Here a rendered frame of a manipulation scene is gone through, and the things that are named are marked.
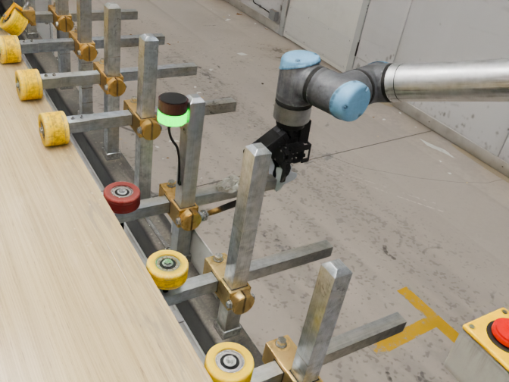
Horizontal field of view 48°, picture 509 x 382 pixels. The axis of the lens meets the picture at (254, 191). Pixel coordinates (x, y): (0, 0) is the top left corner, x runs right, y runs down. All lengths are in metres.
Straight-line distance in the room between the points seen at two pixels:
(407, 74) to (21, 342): 0.93
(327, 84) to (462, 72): 0.28
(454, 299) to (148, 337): 1.89
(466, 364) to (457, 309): 1.95
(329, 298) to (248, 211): 0.25
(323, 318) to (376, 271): 1.75
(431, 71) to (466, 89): 0.09
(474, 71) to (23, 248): 0.95
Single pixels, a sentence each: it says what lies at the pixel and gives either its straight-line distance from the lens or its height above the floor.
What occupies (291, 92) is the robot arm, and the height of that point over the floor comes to 1.12.
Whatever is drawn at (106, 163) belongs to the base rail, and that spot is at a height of 0.70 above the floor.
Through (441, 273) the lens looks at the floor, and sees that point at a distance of 2.79.
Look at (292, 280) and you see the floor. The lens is 2.47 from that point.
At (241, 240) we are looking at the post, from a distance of 1.07.
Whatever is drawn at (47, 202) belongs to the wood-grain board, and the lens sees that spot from 1.27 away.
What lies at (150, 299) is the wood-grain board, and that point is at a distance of 1.04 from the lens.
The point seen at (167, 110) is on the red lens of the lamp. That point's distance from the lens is 1.15.
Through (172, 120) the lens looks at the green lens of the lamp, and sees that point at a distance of 1.15.
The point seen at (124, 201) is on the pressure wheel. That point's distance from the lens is 1.26.
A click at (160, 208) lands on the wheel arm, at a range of 1.34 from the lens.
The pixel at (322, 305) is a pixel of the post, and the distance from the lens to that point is 0.90.
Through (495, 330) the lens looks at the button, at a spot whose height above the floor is 1.23.
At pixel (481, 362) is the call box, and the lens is 0.67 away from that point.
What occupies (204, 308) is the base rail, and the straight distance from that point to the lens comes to 1.31.
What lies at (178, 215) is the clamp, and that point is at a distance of 1.31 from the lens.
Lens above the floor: 1.65
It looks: 34 degrees down
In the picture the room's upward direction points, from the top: 10 degrees clockwise
